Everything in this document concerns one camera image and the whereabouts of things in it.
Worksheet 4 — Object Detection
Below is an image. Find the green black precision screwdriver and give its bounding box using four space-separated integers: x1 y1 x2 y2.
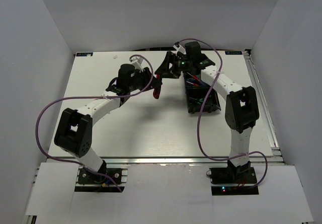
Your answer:
199 96 213 104

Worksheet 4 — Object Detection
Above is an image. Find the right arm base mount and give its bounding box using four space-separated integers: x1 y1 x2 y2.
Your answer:
206 161 259 196

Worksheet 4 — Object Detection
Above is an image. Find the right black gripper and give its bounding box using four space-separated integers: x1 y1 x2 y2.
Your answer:
154 51 193 79

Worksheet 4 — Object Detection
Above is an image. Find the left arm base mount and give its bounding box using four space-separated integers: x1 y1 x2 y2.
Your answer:
74 168 128 193

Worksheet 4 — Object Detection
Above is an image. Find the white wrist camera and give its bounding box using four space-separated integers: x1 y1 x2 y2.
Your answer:
129 56 143 71
173 42 186 56

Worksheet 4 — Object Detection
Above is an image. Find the blue label sticker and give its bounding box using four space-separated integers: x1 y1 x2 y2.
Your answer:
75 52 93 57
225 51 243 55

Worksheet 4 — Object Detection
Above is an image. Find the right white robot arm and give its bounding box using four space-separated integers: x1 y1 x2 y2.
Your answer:
155 39 260 183

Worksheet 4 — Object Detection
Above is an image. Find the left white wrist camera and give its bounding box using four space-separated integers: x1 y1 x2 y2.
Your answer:
129 56 143 71

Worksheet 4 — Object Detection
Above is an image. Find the blue label sticker right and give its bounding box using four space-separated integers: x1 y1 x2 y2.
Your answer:
225 51 243 55

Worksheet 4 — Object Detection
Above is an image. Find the blue handled screwdriver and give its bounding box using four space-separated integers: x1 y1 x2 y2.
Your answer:
185 76 207 86

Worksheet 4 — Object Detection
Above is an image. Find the blue label sticker left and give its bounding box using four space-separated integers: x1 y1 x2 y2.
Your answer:
75 52 93 57

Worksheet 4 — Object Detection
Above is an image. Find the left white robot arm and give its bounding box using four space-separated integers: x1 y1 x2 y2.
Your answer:
54 63 162 183

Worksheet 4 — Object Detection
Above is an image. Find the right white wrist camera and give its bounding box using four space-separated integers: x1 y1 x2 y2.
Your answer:
173 42 186 56

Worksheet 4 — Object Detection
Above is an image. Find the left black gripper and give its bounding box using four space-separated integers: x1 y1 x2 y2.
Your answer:
127 67 163 92

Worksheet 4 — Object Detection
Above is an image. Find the black three-compartment tray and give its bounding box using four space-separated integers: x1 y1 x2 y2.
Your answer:
183 72 221 114

